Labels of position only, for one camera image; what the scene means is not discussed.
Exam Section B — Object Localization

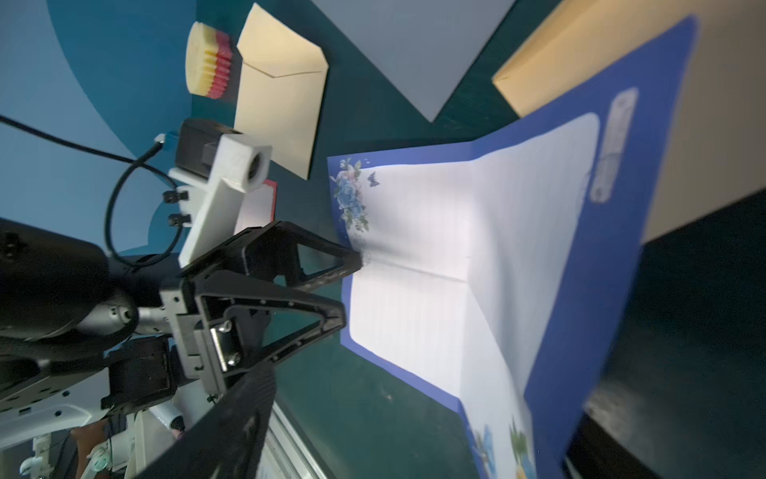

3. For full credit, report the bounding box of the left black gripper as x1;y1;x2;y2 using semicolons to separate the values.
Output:
101;221;362;413

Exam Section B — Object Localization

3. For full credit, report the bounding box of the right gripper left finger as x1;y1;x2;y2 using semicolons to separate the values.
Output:
139;362;276;479

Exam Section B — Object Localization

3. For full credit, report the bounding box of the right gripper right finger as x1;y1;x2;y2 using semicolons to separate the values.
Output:
565;413;646;478

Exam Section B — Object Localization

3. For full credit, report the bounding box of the blue floral letter paper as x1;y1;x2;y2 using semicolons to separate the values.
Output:
327;16;698;478

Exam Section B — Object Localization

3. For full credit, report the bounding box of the small yellow envelope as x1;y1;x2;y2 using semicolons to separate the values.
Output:
493;1;765;241

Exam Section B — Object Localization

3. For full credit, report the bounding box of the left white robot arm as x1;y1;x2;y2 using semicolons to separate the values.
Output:
1;220;362;414

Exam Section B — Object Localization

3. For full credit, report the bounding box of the red letter paper flat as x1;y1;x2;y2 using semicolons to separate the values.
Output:
235;180;277;234

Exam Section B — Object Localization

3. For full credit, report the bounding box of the large yellow envelope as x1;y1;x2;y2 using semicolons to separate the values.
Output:
235;4;328;180

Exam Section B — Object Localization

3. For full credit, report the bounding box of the grey envelope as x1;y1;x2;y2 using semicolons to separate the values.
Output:
315;0;514;122

